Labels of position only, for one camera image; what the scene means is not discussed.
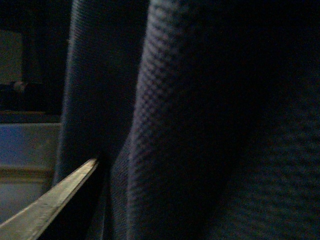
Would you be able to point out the metallic left gripper finger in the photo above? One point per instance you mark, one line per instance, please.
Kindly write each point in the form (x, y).
(32, 221)

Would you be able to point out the dark blue knit garment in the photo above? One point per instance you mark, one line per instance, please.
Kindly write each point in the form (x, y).
(206, 115)

